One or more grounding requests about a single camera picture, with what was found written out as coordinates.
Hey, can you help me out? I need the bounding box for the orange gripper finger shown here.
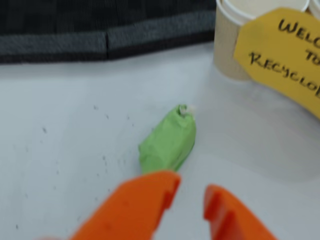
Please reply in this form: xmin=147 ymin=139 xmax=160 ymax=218
xmin=203 ymin=184 xmax=277 ymax=240
xmin=71 ymin=170 xmax=181 ymax=240

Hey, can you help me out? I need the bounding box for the black foam border strip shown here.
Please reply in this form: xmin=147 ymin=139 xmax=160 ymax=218
xmin=0 ymin=9 xmax=217 ymax=65

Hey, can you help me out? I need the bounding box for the yellow handwritten welcome sign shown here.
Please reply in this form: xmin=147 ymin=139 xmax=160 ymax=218
xmin=233 ymin=7 xmax=320 ymax=116

